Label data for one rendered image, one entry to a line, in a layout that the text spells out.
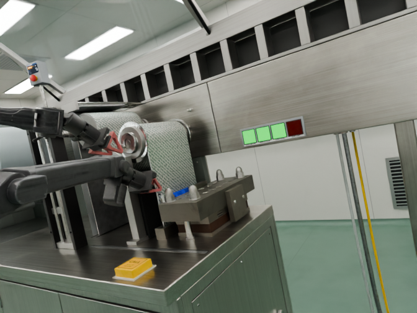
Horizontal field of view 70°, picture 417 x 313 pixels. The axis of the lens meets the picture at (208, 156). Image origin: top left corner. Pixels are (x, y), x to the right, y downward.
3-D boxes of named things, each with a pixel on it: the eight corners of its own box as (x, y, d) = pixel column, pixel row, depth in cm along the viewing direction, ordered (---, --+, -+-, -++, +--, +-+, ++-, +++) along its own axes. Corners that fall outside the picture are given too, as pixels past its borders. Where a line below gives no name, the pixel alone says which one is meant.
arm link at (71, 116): (61, 125, 88) (72, 110, 89) (54, 123, 93) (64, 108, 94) (80, 138, 92) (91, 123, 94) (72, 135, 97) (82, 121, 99)
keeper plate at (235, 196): (230, 222, 103) (224, 191, 103) (243, 213, 112) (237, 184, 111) (236, 222, 102) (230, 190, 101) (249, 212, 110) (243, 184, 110)
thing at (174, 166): (158, 204, 104) (147, 153, 103) (197, 188, 124) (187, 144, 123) (159, 204, 104) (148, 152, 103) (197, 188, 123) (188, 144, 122)
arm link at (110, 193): (125, 158, 84) (96, 156, 85) (115, 198, 80) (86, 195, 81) (139, 172, 95) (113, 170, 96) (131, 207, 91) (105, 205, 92)
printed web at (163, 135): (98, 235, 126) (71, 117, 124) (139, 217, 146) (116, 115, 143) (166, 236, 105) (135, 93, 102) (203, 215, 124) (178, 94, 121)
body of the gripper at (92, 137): (104, 146, 95) (85, 133, 90) (85, 151, 100) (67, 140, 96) (111, 130, 98) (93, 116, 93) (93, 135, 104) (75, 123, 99)
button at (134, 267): (115, 277, 78) (113, 268, 78) (135, 264, 84) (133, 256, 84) (133, 279, 74) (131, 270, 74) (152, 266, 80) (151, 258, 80)
